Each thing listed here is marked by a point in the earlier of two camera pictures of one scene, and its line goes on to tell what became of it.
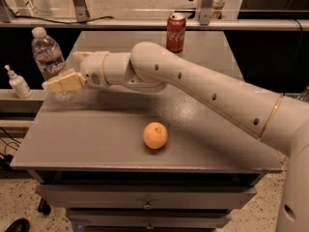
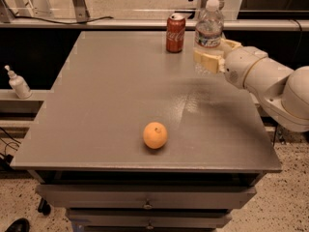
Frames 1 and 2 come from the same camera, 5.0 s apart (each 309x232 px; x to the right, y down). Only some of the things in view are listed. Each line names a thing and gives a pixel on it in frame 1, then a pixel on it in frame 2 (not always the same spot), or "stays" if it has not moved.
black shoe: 20,224 stays
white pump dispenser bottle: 19,84 stays
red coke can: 176,32 stays
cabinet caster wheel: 43,207 stays
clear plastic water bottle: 49,60 → 209,34
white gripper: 93,69 → 238,68
